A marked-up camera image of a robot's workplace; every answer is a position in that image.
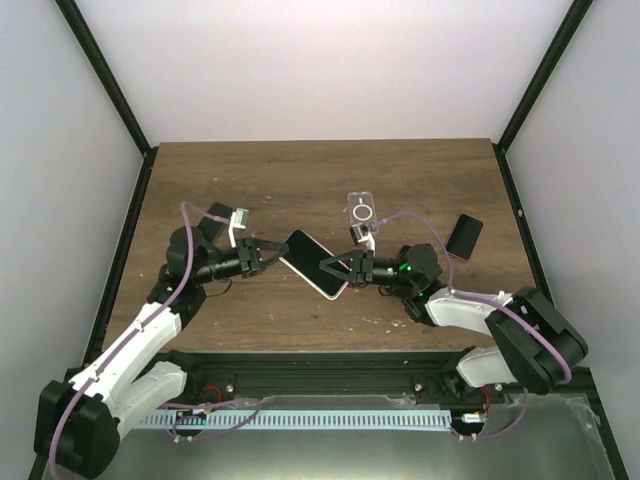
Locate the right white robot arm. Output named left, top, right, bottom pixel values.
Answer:
left=319, top=244, right=588, bottom=403

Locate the clear magsafe phone case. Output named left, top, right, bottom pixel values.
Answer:
left=347, top=191, right=377, bottom=226

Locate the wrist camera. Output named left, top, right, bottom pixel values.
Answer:
left=349, top=223, right=376, bottom=251
left=227, top=208, right=249, bottom=248

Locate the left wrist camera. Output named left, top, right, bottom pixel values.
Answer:
left=227, top=208, right=249, bottom=248

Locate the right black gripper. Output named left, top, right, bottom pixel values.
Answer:
left=319, top=251, right=416, bottom=290

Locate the light blue slotted cable duct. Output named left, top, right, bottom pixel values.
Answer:
left=139, top=410, right=451, bottom=432

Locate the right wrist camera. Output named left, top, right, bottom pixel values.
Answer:
left=349, top=223, right=376, bottom=251

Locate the black aluminium frame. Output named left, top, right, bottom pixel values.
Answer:
left=28, top=1, right=629, bottom=479

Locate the beige phone case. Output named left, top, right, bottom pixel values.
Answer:
left=277, top=228, right=351, bottom=302

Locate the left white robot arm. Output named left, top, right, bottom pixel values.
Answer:
left=34, top=226, right=288, bottom=479

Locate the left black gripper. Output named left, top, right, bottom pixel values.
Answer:
left=195, top=238, right=290, bottom=285

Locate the red-cased smartphone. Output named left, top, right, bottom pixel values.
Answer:
left=446, top=214, right=484, bottom=261

